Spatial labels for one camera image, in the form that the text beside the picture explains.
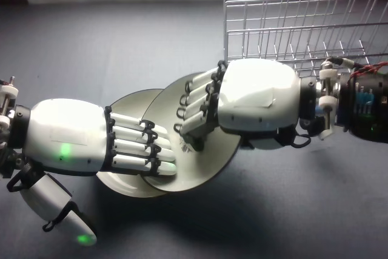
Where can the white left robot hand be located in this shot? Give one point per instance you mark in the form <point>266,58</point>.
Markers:
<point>66,134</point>

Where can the white plate with dark rim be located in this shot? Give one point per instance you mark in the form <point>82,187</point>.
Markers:
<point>130,104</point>
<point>212,162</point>

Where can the grey table cloth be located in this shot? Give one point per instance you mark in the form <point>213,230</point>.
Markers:
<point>288,210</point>

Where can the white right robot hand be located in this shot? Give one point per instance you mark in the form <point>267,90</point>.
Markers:
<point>257,95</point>

